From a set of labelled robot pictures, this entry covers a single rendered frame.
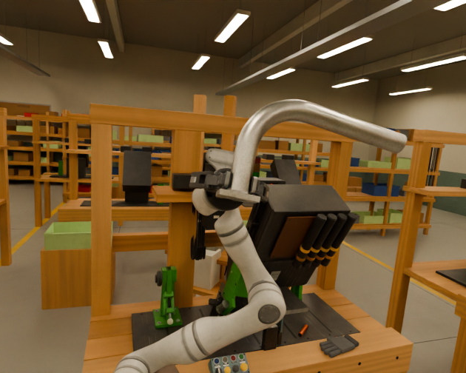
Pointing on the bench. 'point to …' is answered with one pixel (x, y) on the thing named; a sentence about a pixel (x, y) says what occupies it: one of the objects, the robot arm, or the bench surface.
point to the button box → (228, 363)
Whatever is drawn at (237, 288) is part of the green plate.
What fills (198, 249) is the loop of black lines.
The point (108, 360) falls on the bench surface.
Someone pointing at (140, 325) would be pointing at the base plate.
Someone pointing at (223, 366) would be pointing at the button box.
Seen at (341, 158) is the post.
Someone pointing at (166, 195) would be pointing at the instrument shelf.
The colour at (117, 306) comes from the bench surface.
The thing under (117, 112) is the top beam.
